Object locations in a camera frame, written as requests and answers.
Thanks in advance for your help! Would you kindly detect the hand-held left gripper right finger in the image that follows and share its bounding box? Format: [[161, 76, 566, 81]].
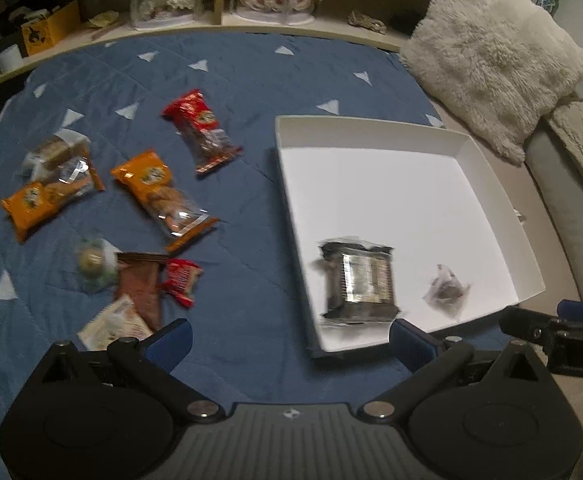
[[389, 318, 552, 424]]

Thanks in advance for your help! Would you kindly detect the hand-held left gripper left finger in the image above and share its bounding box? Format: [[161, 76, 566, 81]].
[[36, 318, 223, 424]]

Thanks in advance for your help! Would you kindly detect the small clear snack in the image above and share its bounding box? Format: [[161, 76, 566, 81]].
[[423, 264, 472, 320]]

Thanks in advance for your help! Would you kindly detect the brown snack packet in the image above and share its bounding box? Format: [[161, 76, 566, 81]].
[[114, 252, 171, 331]]

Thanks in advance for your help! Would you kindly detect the dark snack packet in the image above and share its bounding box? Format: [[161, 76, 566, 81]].
[[316, 237, 405, 328]]

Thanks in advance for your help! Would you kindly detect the white cardboard box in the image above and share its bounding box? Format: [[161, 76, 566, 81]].
[[275, 115, 545, 359]]

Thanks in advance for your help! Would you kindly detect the orange cookie packet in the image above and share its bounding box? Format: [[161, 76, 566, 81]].
[[0, 180, 100, 244], [110, 149, 221, 254]]

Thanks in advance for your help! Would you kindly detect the cream snack packet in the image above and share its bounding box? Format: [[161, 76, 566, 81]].
[[76, 294, 155, 352]]

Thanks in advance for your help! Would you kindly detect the small red snack packet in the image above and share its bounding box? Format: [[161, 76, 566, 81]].
[[160, 258, 204, 307]]

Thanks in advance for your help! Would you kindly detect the grey cushion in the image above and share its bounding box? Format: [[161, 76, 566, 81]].
[[421, 92, 583, 311]]

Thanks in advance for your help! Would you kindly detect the green round candy packet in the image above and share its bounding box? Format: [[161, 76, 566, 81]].
[[76, 237, 121, 293]]

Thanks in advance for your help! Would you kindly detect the clear bread packet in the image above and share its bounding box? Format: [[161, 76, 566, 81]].
[[22, 129, 106, 193]]

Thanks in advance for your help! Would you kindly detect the fluffy white pillow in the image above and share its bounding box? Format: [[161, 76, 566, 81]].
[[399, 0, 583, 166]]

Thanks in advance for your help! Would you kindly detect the blue quilt with white triangles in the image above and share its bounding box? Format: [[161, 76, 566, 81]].
[[0, 32, 447, 480]]

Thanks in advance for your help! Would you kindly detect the dried brown ornament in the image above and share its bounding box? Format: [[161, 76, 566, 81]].
[[347, 8, 388, 35]]

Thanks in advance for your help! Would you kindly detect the white paper roll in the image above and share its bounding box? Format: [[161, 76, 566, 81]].
[[0, 45, 25, 72]]

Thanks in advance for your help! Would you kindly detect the yellow crumpled paper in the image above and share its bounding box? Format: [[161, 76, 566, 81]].
[[88, 10, 122, 31]]

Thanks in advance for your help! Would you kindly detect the wooden headboard shelf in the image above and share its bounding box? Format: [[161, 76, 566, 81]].
[[0, 0, 455, 100]]

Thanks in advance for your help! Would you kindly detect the yellow cardboard box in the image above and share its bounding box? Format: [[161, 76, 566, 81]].
[[20, 0, 81, 57]]

